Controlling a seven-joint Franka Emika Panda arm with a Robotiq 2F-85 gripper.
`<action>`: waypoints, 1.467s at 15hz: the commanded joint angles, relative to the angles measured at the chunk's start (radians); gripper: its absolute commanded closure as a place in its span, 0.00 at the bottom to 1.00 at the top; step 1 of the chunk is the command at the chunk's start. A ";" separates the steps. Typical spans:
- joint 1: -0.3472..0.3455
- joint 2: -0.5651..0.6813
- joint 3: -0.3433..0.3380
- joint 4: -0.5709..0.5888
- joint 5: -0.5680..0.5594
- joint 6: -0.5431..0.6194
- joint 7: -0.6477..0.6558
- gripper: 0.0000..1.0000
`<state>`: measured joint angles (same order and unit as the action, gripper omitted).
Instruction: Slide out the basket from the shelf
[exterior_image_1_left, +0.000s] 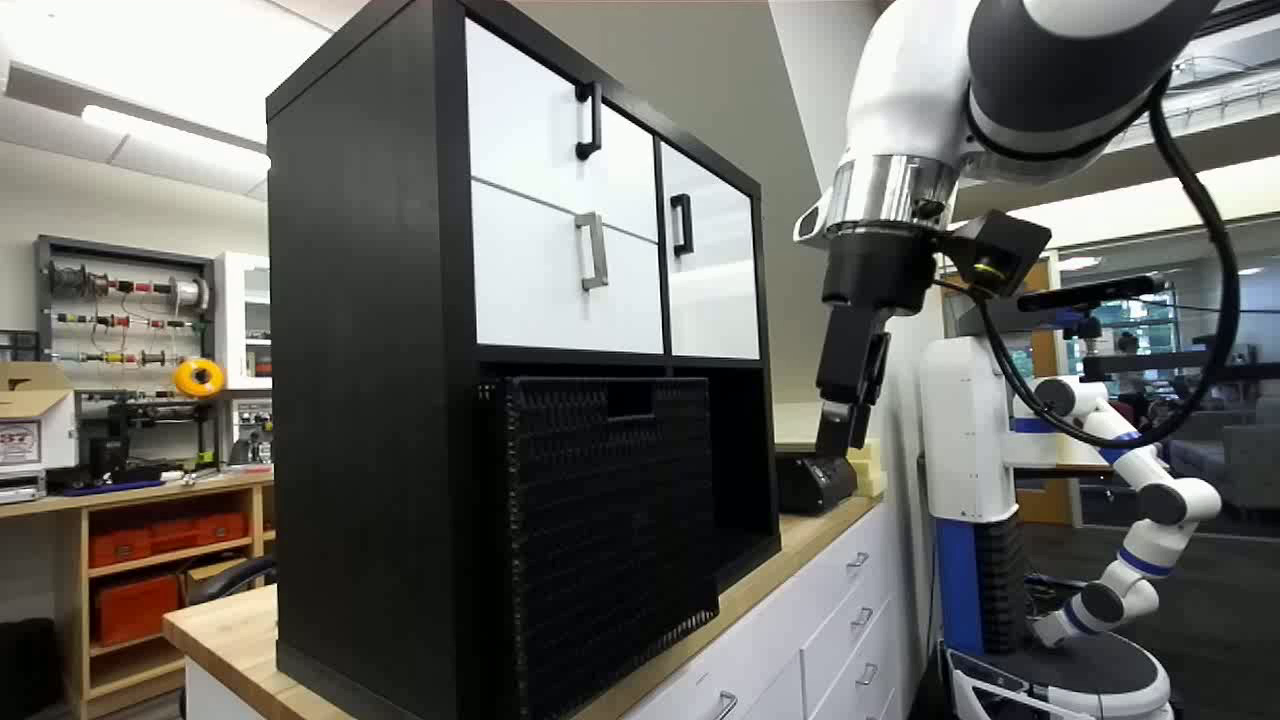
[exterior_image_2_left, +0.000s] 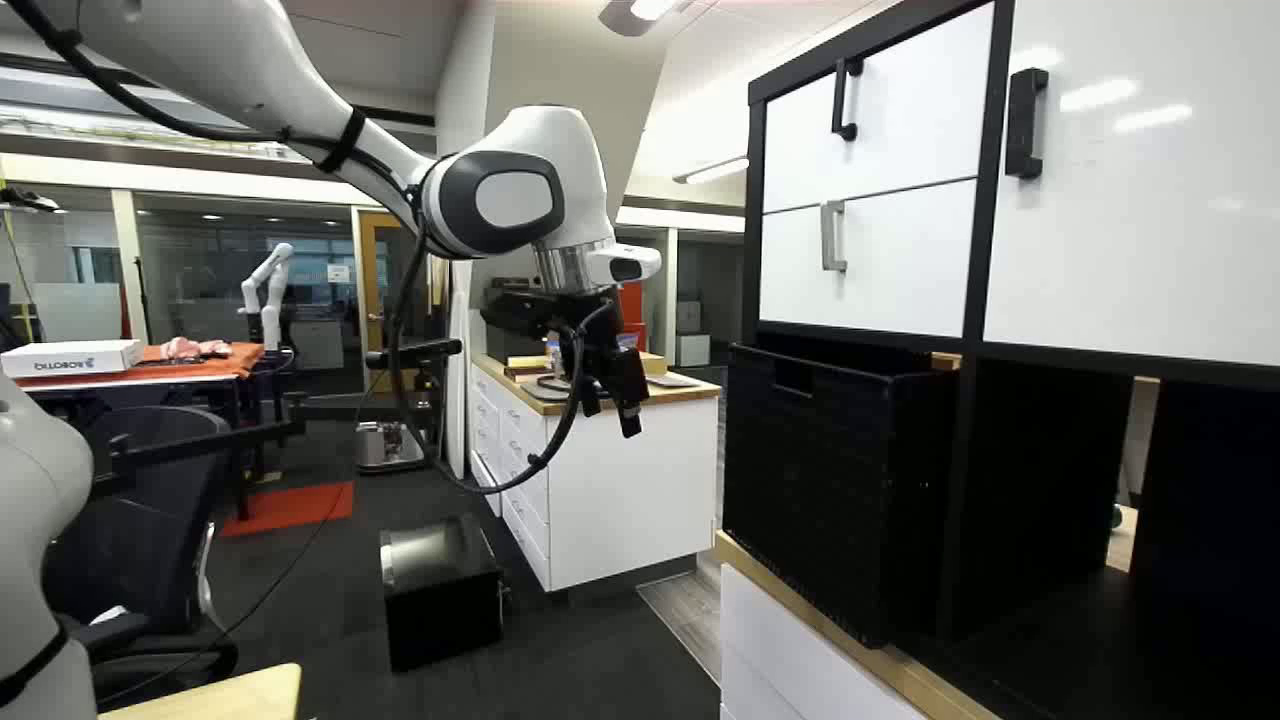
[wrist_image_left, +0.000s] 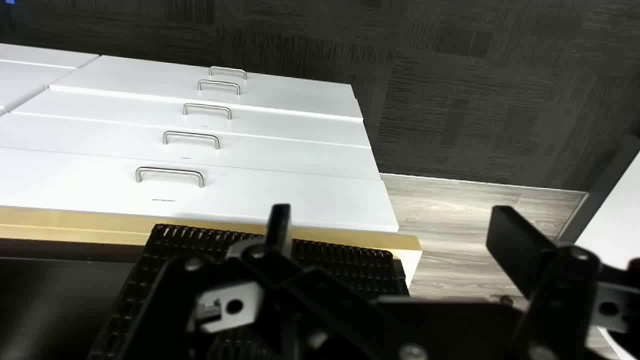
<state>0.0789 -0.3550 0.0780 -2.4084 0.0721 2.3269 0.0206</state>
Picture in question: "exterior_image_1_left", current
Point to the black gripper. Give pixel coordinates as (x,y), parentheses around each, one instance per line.
(870,273)

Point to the black woven basket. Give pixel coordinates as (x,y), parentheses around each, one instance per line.
(601,535)

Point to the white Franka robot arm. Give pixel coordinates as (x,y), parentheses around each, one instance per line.
(907,81)

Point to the white blue mobile robot arm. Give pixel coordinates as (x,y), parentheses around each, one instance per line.
(1155,501)

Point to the black shelf unit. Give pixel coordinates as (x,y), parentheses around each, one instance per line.
(367,332)

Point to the small black countertop device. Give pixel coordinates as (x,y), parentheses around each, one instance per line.
(810,481)

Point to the white blue mobile robot body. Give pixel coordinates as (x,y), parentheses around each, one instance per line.
(965,441)

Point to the silver cabinet drawer pull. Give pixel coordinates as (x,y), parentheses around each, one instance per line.
(860,620)
(724,706)
(870,673)
(856,561)

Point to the white cabinet door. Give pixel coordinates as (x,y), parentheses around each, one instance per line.
(720,285)

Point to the white wood-topped base cabinet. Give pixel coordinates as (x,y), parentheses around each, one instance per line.
(801,624)

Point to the yellow tape spool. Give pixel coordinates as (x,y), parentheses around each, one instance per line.
(196,377)

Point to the long orange storage bin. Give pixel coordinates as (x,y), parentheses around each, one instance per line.
(162,536)

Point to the black bench equipment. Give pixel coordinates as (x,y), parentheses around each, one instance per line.
(142,441)

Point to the short orange storage bin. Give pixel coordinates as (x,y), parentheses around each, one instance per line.
(132,605)

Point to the wooden workbench with shelves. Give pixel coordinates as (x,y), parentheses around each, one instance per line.
(66,535)

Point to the white box device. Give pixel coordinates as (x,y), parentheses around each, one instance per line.
(34,441)

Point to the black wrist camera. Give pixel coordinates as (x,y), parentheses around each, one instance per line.
(992,253)

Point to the white wall cabinet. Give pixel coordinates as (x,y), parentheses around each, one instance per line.
(251,323)

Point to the grey wall tool rack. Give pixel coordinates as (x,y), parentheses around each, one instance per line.
(121,300)

